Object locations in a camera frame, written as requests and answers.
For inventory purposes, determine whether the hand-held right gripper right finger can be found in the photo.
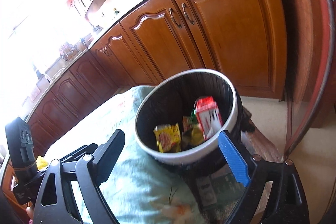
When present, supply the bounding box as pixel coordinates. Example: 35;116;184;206
218;130;310;224

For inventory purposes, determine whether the yellow snack packet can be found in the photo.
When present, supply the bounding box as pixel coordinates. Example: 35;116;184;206
154;123;182;153

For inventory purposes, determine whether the black bin with white rim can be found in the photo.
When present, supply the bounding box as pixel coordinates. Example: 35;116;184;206
135;69;243;172

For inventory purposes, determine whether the cabinet door with ornate handle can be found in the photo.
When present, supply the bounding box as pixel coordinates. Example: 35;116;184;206
89;23;158;86

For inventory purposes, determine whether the dark wooden cabinet door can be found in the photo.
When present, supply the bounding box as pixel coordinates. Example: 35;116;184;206
70;52;121;101
28;95;69;151
50;69;92;119

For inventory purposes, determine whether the ornate metal cabinet handle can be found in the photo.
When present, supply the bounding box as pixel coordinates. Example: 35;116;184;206
96;46;113;56

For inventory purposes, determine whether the red white carton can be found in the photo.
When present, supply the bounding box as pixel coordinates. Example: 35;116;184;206
195;96;224;141

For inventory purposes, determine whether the light green tablecloth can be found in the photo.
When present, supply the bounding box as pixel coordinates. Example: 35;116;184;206
45;85;210;224

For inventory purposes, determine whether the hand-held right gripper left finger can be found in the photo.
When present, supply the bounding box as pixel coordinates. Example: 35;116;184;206
33;130;125;224

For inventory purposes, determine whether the large wooden cabinet door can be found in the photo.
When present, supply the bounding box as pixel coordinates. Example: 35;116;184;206
169;0;288;100

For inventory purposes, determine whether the utensil rack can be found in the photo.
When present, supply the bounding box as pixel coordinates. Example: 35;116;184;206
60;42;79;60

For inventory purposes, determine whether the wooden door frame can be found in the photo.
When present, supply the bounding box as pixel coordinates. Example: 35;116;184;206
285;0;336;156

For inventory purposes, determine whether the orange yellow packet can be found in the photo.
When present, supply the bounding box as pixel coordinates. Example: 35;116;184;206
182;116;205;147

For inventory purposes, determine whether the green printed mat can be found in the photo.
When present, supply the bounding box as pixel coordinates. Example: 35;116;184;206
196;170;238;207

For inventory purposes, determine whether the arched wooden cabinet door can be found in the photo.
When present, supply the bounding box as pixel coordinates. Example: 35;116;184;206
119;0;204;75

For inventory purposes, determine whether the yellow ribbed sponge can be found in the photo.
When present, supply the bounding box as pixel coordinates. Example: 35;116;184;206
37;156;50;170

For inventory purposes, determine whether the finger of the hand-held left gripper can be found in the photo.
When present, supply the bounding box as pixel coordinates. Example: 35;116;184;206
60;143;100;163

